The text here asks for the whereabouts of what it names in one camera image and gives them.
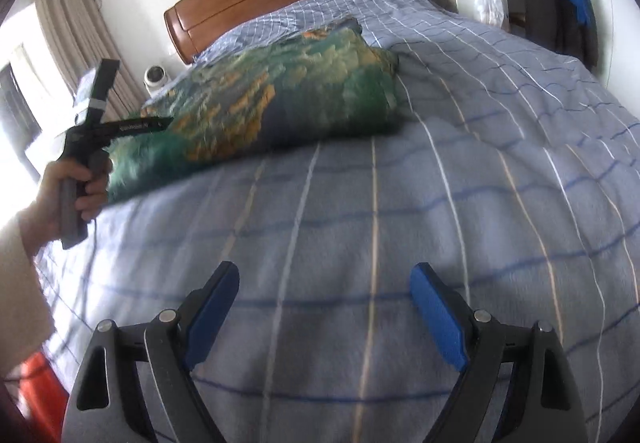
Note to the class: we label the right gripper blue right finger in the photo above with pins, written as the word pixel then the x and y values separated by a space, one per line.
pixel 445 314

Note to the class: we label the green landscape print jacket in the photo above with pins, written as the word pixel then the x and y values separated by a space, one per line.
pixel 322 83

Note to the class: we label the person's left hand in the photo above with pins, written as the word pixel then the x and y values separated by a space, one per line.
pixel 69 197

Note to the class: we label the white wardrobe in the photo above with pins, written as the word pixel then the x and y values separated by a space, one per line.
pixel 615 24

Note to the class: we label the beige window curtain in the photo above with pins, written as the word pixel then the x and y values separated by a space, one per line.
pixel 78 40

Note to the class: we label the blue plaid bed quilt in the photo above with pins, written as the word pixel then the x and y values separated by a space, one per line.
pixel 513 172

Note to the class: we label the white round desk fan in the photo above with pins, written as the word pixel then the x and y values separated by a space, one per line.
pixel 155 78

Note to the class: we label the orange red trousers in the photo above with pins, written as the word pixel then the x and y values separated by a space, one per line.
pixel 35 402

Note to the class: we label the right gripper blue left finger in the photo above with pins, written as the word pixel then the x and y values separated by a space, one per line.
pixel 204 311

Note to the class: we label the beige sleeved left forearm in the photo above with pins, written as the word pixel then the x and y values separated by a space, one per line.
pixel 26 319

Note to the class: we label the black and blue hanging jacket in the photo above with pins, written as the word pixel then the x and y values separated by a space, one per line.
pixel 567 27

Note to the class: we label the white plastic bag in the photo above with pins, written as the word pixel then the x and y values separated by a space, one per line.
pixel 489 12

